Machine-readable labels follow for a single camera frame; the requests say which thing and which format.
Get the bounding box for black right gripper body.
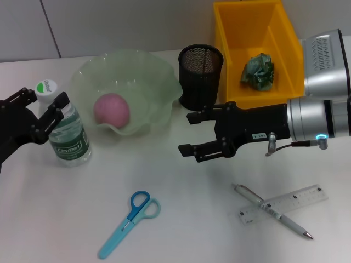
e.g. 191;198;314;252
213;100;292;160

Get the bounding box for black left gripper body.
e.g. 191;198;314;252
0;98;46;174

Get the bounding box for clear plastic water bottle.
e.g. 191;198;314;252
33;78;93;168

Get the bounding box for green plastic wrap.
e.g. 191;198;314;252
240;53;275;92

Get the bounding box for pink peach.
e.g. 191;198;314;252
93;93;131;129

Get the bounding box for blue scissors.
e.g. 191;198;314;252
97;191;161;260

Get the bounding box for black mesh pen holder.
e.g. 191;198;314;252
177;44;224;112

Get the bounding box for clear plastic ruler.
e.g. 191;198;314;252
238;184;329;226

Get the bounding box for green glass fruit plate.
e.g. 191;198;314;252
69;49;183;136

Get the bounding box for white grey ballpoint pen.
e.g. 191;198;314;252
233;183;314;241

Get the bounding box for yellow plastic bin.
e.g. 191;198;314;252
213;0;308;109

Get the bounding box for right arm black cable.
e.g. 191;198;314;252
264;131;329;157

